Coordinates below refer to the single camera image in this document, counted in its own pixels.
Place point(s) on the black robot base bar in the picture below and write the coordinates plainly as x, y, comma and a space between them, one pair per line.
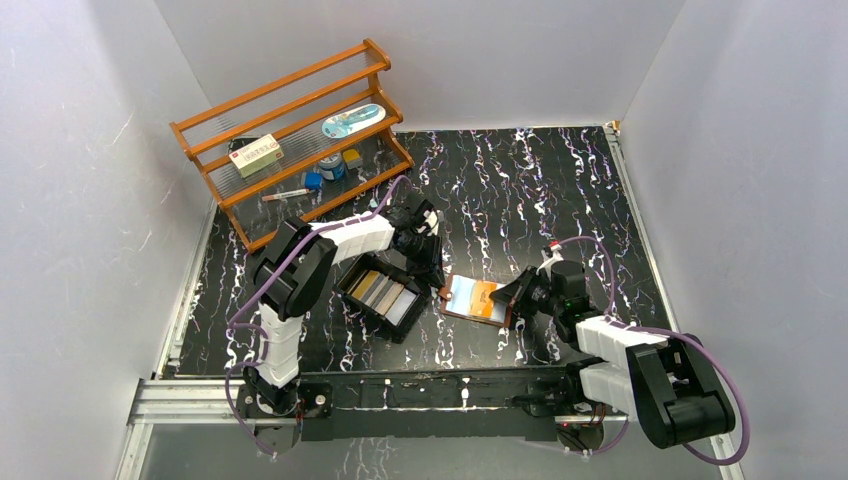
459, 403

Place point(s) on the orange wooden shelf rack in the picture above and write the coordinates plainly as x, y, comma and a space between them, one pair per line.
293, 109

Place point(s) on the white red marker pen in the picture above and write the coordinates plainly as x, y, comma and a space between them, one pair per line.
286, 195

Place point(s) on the blue white small jar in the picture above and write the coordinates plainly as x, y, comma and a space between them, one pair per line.
332, 167

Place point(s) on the gold yellow VIP card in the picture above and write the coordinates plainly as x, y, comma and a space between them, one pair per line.
483, 306

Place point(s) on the stack of cards in box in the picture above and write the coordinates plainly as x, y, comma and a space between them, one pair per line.
388, 298

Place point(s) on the yellow grey small block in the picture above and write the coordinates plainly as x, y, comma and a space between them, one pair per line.
352, 158

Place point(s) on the blue oval blister pack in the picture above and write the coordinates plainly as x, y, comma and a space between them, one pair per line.
347, 123

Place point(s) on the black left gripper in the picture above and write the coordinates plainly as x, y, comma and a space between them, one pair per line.
429, 255

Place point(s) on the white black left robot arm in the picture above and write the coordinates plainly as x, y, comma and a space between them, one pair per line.
396, 257

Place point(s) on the black card storage box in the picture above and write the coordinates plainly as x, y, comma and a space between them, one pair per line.
365, 262

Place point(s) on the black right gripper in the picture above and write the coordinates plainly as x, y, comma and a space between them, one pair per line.
516, 291

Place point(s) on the orange leather card holder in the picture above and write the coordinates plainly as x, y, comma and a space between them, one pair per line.
455, 300

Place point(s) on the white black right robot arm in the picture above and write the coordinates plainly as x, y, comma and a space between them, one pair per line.
664, 380

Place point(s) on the white green carton box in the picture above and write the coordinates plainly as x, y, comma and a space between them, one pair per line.
249, 155

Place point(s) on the blue small cube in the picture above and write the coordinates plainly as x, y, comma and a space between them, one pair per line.
313, 181

